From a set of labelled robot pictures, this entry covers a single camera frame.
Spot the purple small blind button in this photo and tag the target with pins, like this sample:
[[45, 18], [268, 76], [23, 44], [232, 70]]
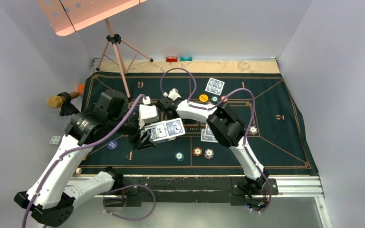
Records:
[[112, 144]]

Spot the white left camera box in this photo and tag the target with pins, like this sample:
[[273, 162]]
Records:
[[147, 113]]

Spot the green poker mat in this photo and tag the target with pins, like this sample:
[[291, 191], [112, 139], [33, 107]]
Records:
[[280, 145]]

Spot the white pink chip stack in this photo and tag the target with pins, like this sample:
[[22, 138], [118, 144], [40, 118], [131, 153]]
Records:
[[209, 154]]

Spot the pink music stand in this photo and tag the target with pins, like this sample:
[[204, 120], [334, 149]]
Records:
[[69, 16]]

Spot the yellow big blind button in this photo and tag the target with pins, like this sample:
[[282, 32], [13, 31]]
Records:
[[203, 98]]

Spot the grey lego brick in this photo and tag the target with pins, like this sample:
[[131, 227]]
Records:
[[55, 140]]

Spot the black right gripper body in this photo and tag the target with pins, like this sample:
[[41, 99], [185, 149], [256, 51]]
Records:
[[168, 118]]

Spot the orange yellow chip stack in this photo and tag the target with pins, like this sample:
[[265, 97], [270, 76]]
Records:
[[197, 151]]

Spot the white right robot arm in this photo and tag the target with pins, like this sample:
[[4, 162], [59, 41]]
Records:
[[228, 129]]

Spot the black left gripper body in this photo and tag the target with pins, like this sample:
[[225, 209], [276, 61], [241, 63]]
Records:
[[131, 127]]

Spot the blue white card deck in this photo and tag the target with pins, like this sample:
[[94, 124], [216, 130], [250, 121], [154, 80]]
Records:
[[166, 130]]

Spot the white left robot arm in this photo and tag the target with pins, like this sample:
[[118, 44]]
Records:
[[50, 201]]

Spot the gold microphone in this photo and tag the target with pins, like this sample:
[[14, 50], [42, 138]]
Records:
[[59, 100]]

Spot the teal block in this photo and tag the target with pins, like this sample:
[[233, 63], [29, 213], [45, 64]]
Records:
[[185, 58]]

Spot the aluminium rail frame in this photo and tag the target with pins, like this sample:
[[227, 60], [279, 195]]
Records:
[[304, 187]]

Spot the blue playing card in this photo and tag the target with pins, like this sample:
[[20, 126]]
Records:
[[214, 86], [207, 137], [208, 130]]

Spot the red block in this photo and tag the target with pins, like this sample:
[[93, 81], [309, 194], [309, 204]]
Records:
[[171, 59]]

